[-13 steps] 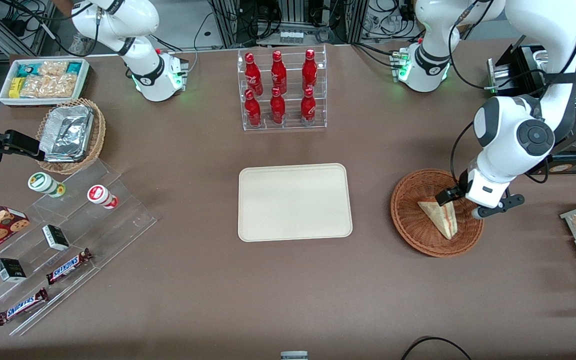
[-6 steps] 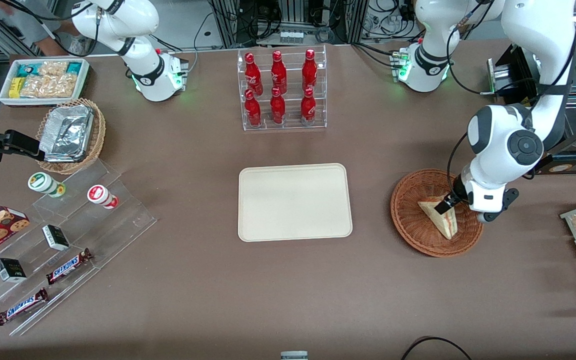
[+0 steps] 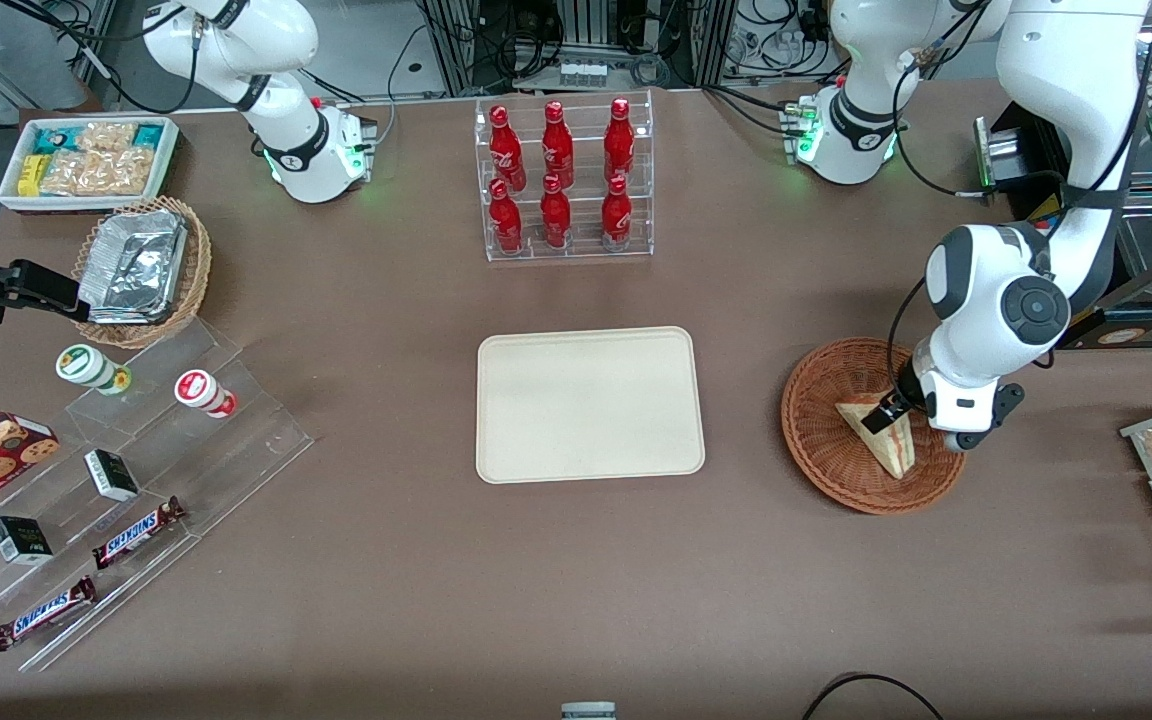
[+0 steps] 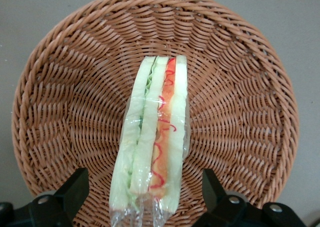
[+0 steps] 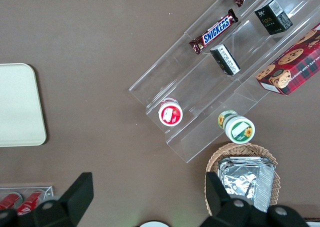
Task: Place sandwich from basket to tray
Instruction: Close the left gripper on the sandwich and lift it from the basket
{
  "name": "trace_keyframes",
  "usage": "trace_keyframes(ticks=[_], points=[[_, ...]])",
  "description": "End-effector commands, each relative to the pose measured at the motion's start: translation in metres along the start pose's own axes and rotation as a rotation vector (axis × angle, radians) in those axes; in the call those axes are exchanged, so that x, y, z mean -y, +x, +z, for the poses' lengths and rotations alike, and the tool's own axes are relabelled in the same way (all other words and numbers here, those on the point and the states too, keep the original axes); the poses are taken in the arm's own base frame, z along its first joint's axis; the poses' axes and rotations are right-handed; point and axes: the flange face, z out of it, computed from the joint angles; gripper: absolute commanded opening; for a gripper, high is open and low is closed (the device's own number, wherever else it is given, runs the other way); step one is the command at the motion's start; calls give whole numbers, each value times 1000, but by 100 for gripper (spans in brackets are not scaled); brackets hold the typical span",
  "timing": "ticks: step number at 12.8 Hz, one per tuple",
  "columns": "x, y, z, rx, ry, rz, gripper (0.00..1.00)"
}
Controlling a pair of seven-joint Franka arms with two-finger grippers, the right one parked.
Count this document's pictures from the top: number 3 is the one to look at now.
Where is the snickers chocolate bar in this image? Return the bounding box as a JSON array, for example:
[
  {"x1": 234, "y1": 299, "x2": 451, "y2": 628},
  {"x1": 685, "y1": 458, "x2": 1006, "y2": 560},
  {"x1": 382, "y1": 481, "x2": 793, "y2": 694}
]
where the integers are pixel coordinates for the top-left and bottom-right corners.
[
  {"x1": 0, "y1": 575, "x2": 98, "y2": 653},
  {"x1": 92, "y1": 497, "x2": 187, "y2": 571}
]

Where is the red cola bottle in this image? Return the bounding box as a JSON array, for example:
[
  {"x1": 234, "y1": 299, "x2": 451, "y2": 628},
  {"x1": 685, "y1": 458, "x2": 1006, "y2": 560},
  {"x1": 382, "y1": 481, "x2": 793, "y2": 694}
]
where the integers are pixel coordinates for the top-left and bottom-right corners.
[
  {"x1": 540, "y1": 174, "x2": 572, "y2": 249},
  {"x1": 604, "y1": 97, "x2": 636, "y2": 183},
  {"x1": 601, "y1": 174, "x2": 633, "y2": 249},
  {"x1": 542, "y1": 100, "x2": 575, "y2": 189},
  {"x1": 489, "y1": 178, "x2": 524, "y2": 254},
  {"x1": 489, "y1": 105, "x2": 527, "y2": 192}
]

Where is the green lid cup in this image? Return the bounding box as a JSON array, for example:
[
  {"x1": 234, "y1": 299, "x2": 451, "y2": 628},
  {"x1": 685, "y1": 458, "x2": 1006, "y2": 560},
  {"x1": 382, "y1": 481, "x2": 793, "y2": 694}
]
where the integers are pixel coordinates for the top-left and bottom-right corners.
[{"x1": 56, "y1": 344, "x2": 132, "y2": 396}]

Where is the silver foil container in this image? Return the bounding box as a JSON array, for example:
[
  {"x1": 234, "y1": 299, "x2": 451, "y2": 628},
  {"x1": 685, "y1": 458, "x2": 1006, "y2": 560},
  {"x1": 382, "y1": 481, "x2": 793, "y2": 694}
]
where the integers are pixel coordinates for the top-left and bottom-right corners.
[{"x1": 78, "y1": 208, "x2": 188, "y2": 326}]

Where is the large clear cracker bag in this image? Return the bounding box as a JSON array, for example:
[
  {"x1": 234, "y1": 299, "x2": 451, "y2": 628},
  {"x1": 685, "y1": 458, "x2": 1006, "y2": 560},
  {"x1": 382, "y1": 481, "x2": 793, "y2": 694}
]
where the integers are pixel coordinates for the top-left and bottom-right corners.
[{"x1": 41, "y1": 147, "x2": 155, "y2": 197}]

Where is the light wicker basket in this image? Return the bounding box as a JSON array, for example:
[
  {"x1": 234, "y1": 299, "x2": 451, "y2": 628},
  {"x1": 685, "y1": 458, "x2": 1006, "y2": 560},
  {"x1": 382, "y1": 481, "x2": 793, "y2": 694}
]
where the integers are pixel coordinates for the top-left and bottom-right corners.
[{"x1": 71, "y1": 196, "x2": 212, "y2": 350}]

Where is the clear acrylic step display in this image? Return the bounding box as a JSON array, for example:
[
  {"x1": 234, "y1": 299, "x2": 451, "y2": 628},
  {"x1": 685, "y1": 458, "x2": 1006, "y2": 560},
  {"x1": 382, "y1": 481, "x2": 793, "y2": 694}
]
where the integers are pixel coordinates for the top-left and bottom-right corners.
[{"x1": 0, "y1": 318, "x2": 315, "y2": 673}]

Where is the small clear cracker bag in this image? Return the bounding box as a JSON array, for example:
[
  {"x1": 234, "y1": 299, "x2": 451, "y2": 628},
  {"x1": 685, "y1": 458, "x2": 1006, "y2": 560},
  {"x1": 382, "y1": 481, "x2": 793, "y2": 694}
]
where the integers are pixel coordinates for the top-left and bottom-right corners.
[{"x1": 76, "y1": 122, "x2": 137, "y2": 154}]

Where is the clear acrylic bottle rack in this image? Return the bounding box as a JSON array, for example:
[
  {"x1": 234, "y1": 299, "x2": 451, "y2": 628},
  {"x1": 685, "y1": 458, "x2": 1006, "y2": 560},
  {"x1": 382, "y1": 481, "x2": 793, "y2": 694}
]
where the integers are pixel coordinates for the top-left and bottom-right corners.
[{"x1": 474, "y1": 90, "x2": 655, "y2": 263}]

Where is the small black box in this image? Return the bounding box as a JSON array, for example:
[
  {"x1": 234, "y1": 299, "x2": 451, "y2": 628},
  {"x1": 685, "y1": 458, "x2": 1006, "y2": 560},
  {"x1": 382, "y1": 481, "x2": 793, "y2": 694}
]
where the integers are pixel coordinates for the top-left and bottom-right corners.
[
  {"x1": 0, "y1": 516, "x2": 54, "y2": 566},
  {"x1": 84, "y1": 449, "x2": 140, "y2": 502}
]

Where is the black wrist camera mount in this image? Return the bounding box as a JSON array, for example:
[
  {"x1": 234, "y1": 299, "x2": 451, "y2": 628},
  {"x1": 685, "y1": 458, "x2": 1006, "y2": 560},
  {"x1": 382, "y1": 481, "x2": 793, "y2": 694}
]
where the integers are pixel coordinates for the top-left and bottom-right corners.
[{"x1": 946, "y1": 383, "x2": 1025, "y2": 453}]

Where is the brown round wicker basket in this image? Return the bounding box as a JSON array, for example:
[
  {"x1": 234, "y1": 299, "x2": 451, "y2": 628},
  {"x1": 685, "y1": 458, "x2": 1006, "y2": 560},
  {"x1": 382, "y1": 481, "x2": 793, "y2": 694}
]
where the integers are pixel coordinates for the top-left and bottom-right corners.
[{"x1": 781, "y1": 338, "x2": 969, "y2": 516}]

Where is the triangle sandwich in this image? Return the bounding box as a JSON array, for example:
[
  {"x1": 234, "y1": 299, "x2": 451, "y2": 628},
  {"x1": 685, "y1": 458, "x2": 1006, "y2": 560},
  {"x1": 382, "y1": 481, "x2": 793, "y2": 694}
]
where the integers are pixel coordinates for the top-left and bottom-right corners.
[{"x1": 834, "y1": 400, "x2": 916, "y2": 481}]

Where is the beige plastic tray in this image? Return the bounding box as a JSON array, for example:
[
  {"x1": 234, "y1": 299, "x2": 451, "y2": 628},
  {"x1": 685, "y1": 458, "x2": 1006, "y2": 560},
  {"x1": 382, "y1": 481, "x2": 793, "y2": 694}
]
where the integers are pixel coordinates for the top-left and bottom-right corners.
[{"x1": 476, "y1": 326, "x2": 706, "y2": 485}]

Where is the red lid cup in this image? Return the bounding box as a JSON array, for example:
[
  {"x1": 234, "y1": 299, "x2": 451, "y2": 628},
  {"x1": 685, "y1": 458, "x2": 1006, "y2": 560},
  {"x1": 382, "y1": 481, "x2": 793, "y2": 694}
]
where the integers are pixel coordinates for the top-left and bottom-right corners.
[{"x1": 174, "y1": 369, "x2": 237, "y2": 419}]

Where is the white snack bin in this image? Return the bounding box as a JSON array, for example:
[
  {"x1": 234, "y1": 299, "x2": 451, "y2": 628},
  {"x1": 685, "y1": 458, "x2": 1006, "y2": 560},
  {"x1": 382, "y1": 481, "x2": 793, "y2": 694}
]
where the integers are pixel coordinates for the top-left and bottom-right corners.
[{"x1": 0, "y1": 115, "x2": 180, "y2": 213}]

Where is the black cable loop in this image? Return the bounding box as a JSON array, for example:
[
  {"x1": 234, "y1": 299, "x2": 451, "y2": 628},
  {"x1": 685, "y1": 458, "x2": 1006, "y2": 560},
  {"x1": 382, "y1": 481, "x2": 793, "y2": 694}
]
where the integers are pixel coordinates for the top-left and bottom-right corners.
[{"x1": 802, "y1": 672, "x2": 947, "y2": 720}]

